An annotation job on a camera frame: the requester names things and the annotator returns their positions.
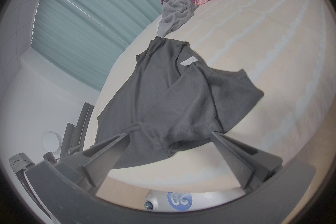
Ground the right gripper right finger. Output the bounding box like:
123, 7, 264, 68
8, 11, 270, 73
211, 132, 282, 189

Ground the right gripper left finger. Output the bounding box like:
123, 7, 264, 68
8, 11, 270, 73
76, 133, 129, 188

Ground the black T-shirt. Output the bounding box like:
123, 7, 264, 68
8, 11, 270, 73
93, 36, 265, 169

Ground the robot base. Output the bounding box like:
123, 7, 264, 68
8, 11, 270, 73
144, 190, 246, 211

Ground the bed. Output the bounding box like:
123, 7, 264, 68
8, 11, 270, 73
93, 0, 335, 193

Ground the round white mirror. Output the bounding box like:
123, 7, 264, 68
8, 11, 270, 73
41, 131, 62, 154

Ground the grey garment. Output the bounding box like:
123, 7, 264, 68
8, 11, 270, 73
157, 0, 198, 36

